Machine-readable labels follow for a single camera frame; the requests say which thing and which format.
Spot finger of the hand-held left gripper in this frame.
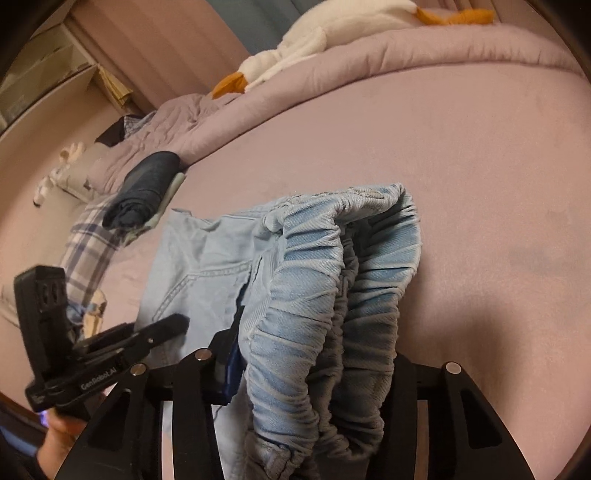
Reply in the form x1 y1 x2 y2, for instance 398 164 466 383
135 314 190 348

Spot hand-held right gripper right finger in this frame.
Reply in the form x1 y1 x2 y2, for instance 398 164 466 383
364 354 537 480

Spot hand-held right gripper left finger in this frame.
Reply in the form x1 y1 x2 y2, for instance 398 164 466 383
55 305 246 480

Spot light blue denim pants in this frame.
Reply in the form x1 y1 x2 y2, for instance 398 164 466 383
137 183 423 480

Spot person's left hand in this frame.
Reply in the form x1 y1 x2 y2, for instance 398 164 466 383
37 407 89 480

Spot pale yellow cloth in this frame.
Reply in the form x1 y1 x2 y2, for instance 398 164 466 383
82 290 108 340

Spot plaid cloth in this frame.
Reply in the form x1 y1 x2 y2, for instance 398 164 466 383
60 193 137 326

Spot dark rolled clothing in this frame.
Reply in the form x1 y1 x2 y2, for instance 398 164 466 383
102 151 182 230

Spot white crumpled cloth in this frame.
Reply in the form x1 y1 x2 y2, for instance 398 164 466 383
33 141 88 207

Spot dark checked clothes pile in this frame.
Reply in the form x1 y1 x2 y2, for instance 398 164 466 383
95 111 157 147

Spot pink bed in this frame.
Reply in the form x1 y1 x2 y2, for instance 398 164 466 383
0 60 591 480

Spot white storage shelf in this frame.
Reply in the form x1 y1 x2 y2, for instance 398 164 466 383
0 22 136 136

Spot blue curtain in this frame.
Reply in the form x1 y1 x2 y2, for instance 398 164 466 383
207 0 303 63

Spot pink quilt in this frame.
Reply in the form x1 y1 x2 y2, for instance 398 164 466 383
85 21 583 197

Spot white goose plush toy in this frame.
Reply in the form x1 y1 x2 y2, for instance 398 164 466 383
211 0 496 99

